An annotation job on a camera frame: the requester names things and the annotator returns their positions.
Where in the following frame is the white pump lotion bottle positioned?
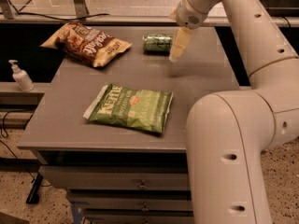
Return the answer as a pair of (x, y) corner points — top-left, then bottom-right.
(8, 60), (35, 91)

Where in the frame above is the black cable on ledge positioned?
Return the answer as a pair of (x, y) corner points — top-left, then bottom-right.
(0, 0), (110, 21)

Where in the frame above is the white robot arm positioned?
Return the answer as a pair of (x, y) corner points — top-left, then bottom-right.
(169, 0), (299, 224)

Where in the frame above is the grey drawer cabinet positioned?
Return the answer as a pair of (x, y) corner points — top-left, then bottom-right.
(19, 27), (238, 224)

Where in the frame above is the green soda can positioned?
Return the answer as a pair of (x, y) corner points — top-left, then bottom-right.
(142, 33), (173, 52)

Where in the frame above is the black floor cable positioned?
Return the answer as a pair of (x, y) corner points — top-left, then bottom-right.
(0, 109), (52, 188)

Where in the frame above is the green Kettle chips bag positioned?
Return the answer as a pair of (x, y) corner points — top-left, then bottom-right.
(83, 84), (173, 133)

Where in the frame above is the brown sea salt chips bag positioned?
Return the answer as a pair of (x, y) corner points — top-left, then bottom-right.
(41, 22), (132, 67)

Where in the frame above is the top drawer metal knob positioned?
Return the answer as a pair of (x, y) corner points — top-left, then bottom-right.
(137, 180), (148, 190)

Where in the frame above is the black stand foot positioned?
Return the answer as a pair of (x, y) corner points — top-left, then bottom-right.
(26, 174), (43, 204)

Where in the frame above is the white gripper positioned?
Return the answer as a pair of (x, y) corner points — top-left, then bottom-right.
(168, 0), (207, 62)

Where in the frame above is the drawer metal knob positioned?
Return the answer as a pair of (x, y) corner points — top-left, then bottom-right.
(141, 203), (149, 212)
(137, 180), (148, 190)

